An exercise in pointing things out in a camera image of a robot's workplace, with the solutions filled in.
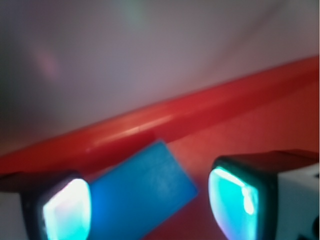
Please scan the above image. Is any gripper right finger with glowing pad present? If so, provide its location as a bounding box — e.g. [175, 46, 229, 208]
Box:
[208, 149, 320, 240]

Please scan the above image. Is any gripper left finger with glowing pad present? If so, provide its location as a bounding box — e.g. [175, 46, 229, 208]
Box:
[0, 171, 91, 240]

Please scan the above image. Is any blue rectangular block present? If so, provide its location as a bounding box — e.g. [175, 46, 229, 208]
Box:
[88, 141, 198, 240]

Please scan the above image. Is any red plastic tray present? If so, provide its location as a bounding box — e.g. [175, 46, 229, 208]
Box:
[0, 56, 320, 240]

